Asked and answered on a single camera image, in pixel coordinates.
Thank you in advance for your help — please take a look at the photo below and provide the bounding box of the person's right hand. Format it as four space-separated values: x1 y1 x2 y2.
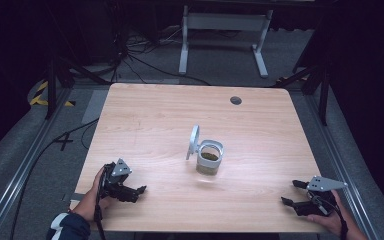
305 189 345 237

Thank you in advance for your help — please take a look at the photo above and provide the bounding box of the clear jar with grey lid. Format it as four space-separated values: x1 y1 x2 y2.
185 124 225 177

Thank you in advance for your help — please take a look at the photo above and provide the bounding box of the yellow and black floor tape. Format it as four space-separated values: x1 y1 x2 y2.
29 80 76 108

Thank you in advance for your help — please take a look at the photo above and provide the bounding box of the black metal stand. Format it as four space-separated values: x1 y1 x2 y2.
44 54 112 121
273 61 332 127

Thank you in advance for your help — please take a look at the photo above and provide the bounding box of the aluminium floor rail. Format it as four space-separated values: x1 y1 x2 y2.
303 93 383 240
0 85 75 240

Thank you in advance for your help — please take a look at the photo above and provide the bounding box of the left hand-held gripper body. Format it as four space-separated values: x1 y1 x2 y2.
99 158 139 203

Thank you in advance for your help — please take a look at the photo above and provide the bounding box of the person's left hand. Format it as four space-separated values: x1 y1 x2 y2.
71 165 115 223

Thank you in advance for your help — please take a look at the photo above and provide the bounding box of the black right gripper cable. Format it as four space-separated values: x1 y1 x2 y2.
313 194 349 240

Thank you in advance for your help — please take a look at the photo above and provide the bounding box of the tangle of black cables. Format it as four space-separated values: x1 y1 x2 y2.
111 24 212 87

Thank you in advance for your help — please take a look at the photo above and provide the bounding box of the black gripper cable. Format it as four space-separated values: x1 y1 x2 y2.
93 166 109 240
313 194 349 240

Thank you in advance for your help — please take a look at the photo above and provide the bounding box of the black tape cross mark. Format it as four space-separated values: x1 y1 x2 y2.
53 131 75 152

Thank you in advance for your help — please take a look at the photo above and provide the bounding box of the black floor cable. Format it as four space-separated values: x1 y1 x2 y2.
9 117 100 240

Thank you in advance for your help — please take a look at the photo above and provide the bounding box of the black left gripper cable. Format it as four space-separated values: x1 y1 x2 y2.
93 166 109 240

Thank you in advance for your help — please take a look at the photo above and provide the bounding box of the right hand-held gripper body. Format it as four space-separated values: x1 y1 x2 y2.
294 175 349 217

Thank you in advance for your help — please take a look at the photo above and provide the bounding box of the white metal desk frame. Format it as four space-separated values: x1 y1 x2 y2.
178 4 275 79

